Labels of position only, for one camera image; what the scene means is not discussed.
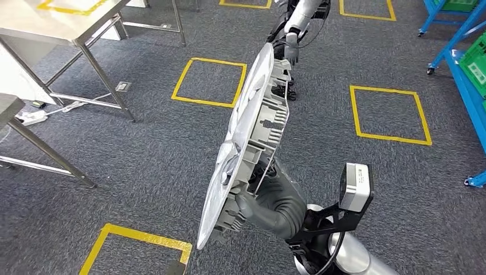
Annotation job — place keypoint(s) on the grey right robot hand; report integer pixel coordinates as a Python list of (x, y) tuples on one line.
[(281, 208)]

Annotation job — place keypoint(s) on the grey plastic wheel hubcap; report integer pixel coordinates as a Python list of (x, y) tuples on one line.
[(250, 125)]

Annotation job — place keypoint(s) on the blue metal shelf rack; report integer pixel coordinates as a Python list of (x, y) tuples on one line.
[(467, 106), (426, 18)]

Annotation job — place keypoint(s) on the steel workbench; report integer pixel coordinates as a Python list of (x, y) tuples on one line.
[(38, 22)]

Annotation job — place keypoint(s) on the yellow floor tape square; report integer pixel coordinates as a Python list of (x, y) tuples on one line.
[(368, 17), (247, 6), (205, 103)]

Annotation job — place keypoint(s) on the silver black humanoid robot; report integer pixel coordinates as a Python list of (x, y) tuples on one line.
[(303, 15)]

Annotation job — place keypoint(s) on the metal floor socket plate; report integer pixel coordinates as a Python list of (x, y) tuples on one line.
[(123, 86)]

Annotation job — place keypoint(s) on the green plastic crate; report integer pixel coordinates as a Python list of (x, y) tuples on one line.
[(455, 4), (474, 53)]

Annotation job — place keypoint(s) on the white power strip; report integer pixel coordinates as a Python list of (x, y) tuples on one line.
[(32, 118)]

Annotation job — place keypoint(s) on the steel table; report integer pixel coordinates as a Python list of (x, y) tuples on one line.
[(9, 104)]

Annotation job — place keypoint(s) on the white board panel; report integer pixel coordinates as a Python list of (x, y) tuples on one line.
[(22, 72)]

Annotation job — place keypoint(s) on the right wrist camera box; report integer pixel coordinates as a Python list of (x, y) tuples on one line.
[(355, 188)]

